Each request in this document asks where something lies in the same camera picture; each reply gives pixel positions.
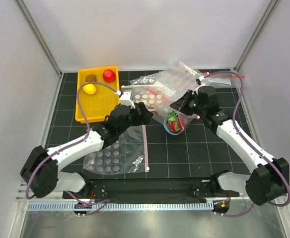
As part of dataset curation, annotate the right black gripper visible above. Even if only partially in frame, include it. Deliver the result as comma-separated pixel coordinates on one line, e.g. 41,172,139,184
170,90,206,117

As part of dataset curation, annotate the blue zipper clear bag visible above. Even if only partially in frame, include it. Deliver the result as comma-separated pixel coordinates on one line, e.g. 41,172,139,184
150,99,195,135

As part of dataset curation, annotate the red dragon fruit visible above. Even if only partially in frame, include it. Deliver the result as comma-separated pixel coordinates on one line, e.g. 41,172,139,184
166,111,186,134

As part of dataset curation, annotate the red apple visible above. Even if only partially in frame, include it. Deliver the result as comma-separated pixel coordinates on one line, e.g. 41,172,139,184
103,69,116,83

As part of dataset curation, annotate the yellow lemon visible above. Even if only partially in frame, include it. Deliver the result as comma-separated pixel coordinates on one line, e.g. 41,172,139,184
82,84,96,95

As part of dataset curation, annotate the brown kiwi fruit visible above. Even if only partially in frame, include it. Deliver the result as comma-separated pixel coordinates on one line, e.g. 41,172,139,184
85,74,97,82

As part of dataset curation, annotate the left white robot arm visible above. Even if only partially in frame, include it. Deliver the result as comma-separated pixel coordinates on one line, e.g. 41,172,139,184
20,103,153,199

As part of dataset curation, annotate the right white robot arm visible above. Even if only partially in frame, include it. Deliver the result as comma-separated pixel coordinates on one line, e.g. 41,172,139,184
170,86,290,206

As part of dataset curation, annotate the white polka dot bag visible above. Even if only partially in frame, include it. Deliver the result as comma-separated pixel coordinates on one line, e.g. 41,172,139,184
121,83,175,113

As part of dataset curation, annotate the red dotted clear bag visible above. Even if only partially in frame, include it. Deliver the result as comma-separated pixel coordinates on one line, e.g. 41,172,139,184
130,61,204,100

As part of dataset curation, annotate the pink zipper polka dot bag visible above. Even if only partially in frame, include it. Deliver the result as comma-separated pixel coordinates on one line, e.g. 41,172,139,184
83,125,149,176

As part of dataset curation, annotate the orange zipper bag far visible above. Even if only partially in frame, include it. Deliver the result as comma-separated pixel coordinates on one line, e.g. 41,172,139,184
202,70,241,89

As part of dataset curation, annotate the yellow plastic bin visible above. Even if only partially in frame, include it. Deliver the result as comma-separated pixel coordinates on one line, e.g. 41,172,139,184
77,66,120,122

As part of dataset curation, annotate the black grid mat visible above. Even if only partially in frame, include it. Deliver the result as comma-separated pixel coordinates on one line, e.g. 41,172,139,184
44,72,249,179

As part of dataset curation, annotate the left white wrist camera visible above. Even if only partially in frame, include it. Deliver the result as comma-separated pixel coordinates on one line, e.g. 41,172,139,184
115,90,135,109

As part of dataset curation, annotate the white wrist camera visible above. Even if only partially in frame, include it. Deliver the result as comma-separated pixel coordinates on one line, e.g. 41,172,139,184
195,76,210,94
115,90,135,109

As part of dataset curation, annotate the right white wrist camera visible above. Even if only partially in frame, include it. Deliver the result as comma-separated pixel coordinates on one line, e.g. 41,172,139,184
195,76,210,94

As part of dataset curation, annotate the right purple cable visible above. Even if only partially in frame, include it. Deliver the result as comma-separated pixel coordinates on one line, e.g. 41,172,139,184
197,70,290,218

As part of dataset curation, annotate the purple cable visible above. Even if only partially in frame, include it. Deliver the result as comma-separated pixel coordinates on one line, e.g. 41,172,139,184
25,82,121,216
197,70,290,218

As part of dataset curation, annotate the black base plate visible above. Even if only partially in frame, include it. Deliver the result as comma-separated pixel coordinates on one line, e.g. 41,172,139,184
74,178,239,204

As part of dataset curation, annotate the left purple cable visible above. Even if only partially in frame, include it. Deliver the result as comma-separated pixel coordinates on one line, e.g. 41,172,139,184
25,82,121,216

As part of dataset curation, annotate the slotted cable duct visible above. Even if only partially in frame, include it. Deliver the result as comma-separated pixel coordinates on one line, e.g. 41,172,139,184
27,201,214,212

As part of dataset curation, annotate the right aluminium frame post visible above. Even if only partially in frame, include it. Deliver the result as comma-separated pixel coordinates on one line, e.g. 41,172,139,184
234,0,280,71

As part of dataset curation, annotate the aluminium frame post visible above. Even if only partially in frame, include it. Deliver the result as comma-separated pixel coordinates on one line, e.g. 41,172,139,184
234,0,280,71
14,0,62,77

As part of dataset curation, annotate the left aluminium frame post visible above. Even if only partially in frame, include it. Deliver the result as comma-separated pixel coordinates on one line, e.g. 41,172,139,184
14,0,62,77

